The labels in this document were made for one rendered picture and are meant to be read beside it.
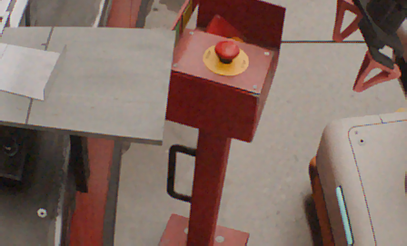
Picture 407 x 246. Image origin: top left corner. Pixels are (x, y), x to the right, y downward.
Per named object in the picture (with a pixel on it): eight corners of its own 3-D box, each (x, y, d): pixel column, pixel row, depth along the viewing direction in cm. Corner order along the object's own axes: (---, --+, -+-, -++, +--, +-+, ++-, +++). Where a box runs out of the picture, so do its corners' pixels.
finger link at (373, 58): (343, 96, 96) (380, 50, 91) (328, 56, 101) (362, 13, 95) (375, 109, 99) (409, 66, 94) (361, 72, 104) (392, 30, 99)
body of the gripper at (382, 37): (371, 45, 93) (397, 11, 88) (346, -5, 99) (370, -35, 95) (400, 61, 96) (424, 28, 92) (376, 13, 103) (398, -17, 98)
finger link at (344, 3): (328, 57, 101) (362, 14, 95) (313, 22, 105) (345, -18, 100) (361, 73, 104) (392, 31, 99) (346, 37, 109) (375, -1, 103)
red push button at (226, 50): (234, 73, 130) (236, 57, 127) (210, 67, 130) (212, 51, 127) (241, 57, 132) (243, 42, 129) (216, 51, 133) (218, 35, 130)
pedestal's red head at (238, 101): (251, 144, 135) (264, 67, 122) (157, 118, 137) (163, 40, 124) (278, 64, 148) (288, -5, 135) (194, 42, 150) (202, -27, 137)
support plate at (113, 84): (162, 146, 91) (163, 140, 90) (-24, 121, 90) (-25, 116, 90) (175, 35, 103) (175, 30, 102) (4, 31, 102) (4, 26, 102)
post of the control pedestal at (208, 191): (206, 258, 181) (232, 105, 141) (184, 252, 181) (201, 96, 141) (213, 242, 184) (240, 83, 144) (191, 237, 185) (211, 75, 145)
